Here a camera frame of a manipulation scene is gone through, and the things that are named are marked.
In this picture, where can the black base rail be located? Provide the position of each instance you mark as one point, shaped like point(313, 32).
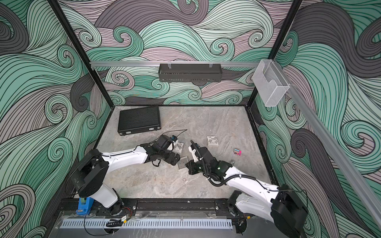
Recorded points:
point(178, 206)

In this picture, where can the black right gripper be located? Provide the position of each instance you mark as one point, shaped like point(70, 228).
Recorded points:
point(191, 166)

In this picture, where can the white gift box left bow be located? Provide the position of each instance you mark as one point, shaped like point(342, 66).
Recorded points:
point(178, 147)

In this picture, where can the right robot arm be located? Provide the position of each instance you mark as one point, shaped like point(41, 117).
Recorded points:
point(278, 204)

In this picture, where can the white slotted cable duct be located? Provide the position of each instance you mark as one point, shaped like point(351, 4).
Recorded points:
point(150, 224)

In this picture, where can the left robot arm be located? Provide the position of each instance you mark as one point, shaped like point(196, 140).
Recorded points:
point(88, 177)

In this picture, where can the black wall tray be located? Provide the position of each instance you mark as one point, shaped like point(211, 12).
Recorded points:
point(190, 72)

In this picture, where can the black ribbed briefcase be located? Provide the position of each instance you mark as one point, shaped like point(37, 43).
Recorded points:
point(139, 120)

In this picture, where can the pink small object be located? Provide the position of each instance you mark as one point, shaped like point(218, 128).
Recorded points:
point(237, 152)

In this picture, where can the blue left clamp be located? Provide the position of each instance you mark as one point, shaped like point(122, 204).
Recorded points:
point(84, 206)

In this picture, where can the clear acrylic wall holder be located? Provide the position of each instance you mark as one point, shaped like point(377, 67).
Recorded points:
point(270, 82)

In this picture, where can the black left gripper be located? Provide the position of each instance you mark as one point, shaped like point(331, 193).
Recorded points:
point(176, 159)

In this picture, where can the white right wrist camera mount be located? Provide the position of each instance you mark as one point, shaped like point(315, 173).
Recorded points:
point(195, 155)

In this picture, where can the black corner frame post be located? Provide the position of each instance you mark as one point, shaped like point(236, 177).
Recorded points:
point(80, 50)

